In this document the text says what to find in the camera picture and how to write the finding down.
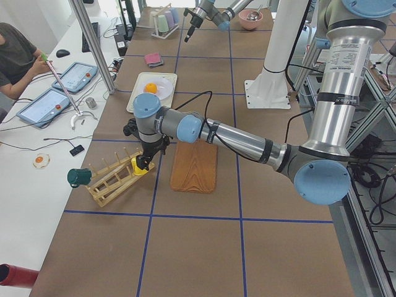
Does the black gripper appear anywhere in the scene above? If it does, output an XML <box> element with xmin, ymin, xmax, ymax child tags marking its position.
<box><xmin>183</xmin><ymin>7</ymin><xmax>203</xmax><ymax>43</ymax></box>
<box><xmin>123</xmin><ymin>120</ymin><xmax>170</xmax><ymax>170</ymax></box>

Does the white plate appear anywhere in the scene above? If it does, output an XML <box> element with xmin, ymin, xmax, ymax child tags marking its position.
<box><xmin>143</xmin><ymin>77</ymin><xmax>173</xmax><ymax>100</ymax></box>

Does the orange fruit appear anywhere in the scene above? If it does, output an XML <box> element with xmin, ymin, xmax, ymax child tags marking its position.
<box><xmin>144</xmin><ymin>83</ymin><xmax>158</xmax><ymax>94</ymax></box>

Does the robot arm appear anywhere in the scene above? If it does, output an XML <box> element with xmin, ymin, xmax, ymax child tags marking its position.
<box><xmin>183</xmin><ymin>0</ymin><xmax>251</xmax><ymax>43</ymax></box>
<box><xmin>123</xmin><ymin>1</ymin><xmax>395</xmax><ymax>205</ymax></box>

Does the cream bear tray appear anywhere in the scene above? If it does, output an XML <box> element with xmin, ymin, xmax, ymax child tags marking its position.
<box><xmin>126</xmin><ymin>72</ymin><xmax>178</xmax><ymax>113</ymax></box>

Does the yellow mug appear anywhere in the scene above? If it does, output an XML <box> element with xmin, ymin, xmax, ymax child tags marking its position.
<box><xmin>131</xmin><ymin>157</ymin><xmax>149</xmax><ymax>176</ymax></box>

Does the purple plastic cup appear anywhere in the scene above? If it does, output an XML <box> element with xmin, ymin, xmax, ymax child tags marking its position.
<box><xmin>164</xmin><ymin>10</ymin><xmax>175</xmax><ymax>28</ymax></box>

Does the blue plastic cup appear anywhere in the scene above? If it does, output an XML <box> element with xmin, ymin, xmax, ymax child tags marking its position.
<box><xmin>170</xmin><ymin>7</ymin><xmax>179</xmax><ymax>24</ymax></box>

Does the green plastic cup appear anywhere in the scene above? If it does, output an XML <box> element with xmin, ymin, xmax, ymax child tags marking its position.
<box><xmin>157</xmin><ymin>15</ymin><xmax>169</xmax><ymax>34</ymax></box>

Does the wooden dish rack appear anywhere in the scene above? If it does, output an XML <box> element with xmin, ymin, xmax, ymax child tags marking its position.
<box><xmin>85</xmin><ymin>148</ymin><xmax>155</xmax><ymax>207</ymax></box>

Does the pink cloth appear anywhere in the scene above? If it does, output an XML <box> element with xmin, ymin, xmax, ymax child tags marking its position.
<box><xmin>144</xmin><ymin>53</ymin><xmax>163</xmax><ymax>67</ymax></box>

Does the wooden cutting board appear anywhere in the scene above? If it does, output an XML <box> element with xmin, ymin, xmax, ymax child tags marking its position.
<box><xmin>170</xmin><ymin>140</ymin><xmax>218</xmax><ymax>194</ymax></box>

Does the pink bowl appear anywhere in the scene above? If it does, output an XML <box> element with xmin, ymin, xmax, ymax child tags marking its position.
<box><xmin>238</xmin><ymin>9</ymin><xmax>264</xmax><ymax>30</ymax></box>

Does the metal scoop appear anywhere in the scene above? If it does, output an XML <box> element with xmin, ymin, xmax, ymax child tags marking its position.
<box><xmin>246</xmin><ymin>5</ymin><xmax>262</xmax><ymax>21</ymax></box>

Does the small black device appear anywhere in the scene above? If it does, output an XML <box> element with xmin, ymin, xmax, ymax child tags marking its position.
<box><xmin>69</xmin><ymin>145</ymin><xmax>85</xmax><ymax>157</ymax></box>

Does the dark green mug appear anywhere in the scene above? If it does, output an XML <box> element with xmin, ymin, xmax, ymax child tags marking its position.
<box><xmin>67</xmin><ymin>168</ymin><xmax>92</xmax><ymax>188</ymax></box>

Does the small metal cylinder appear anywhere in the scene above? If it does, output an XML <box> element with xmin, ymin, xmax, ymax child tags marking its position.
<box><xmin>85</xmin><ymin>97</ymin><xmax>97</xmax><ymax>110</ymax></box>

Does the fried egg toy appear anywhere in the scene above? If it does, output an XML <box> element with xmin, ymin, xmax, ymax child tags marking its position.
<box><xmin>33</xmin><ymin>153</ymin><xmax>50</xmax><ymax>169</ymax></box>

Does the black keyboard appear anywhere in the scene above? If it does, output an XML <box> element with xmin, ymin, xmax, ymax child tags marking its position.
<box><xmin>81</xmin><ymin>21</ymin><xmax>100</xmax><ymax>53</ymax></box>

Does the teach pendant tablet far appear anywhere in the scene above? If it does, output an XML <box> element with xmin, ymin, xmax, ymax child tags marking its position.
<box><xmin>59</xmin><ymin>62</ymin><xmax>98</xmax><ymax>94</ymax></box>

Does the teach pendant tablet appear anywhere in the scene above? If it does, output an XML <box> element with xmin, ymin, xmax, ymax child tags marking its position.
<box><xmin>17</xmin><ymin>88</ymin><xmax>70</xmax><ymax>127</ymax></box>
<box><xmin>59</xmin><ymin>62</ymin><xmax>98</xmax><ymax>94</ymax></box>

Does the teach pendant tablet near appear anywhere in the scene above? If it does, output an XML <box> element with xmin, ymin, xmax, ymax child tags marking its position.
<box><xmin>17</xmin><ymin>88</ymin><xmax>70</xmax><ymax>127</ymax></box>

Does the black computer mouse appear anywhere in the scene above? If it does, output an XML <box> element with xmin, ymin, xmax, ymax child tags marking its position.
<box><xmin>56</xmin><ymin>49</ymin><xmax>70</xmax><ymax>58</ymax></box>

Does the seated person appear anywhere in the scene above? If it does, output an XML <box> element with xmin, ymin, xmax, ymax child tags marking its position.
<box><xmin>1</xmin><ymin>22</ymin><xmax>50</xmax><ymax>100</ymax></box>

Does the red cylinder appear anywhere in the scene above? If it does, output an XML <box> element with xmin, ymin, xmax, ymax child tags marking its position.
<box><xmin>1</xmin><ymin>264</ymin><xmax>39</xmax><ymax>288</ymax></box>

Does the white wire cup rack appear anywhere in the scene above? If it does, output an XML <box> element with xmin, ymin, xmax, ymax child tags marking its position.
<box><xmin>150</xmin><ymin>4</ymin><xmax>179</xmax><ymax>40</ymax></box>

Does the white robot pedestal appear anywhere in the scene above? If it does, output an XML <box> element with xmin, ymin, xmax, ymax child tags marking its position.
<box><xmin>245</xmin><ymin>0</ymin><xmax>309</xmax><ymax>109</ymax></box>

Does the aluminium frame post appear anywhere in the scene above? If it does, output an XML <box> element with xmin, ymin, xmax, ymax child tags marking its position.
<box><xmin>69</xmin><ymin>0</ymin><xmax>116</xmax><ymax>95</ymax></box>

